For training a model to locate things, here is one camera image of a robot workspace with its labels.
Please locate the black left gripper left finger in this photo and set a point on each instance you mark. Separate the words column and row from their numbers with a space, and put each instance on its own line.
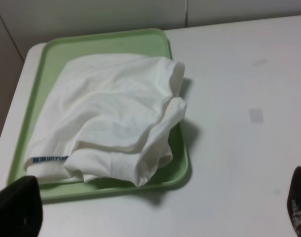
column 21, row 208

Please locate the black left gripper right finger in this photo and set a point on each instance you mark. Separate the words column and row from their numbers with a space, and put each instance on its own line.
column 294, row 201

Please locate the white short sleeve t-shirt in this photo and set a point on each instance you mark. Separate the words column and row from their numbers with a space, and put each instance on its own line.
column 107, row 116

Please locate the light green plastic tray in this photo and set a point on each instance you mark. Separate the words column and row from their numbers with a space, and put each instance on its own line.
column 56, row 53

